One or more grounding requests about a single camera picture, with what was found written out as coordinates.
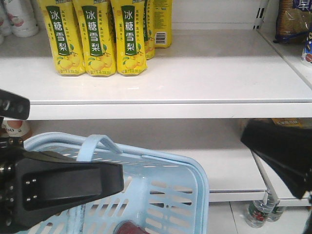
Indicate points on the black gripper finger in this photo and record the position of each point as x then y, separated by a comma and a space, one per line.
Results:
45, 185
287, 150

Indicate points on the red coke can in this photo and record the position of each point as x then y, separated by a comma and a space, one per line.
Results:
129, 227

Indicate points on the light blue plastic basket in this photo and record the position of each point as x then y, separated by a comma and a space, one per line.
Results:
163, 193

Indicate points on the white metal shelf unit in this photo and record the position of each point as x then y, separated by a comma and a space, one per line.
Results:
221, 68

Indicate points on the yellow pear drink carton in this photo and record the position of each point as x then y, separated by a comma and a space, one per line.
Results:
64, 36
128, 18
95, 19

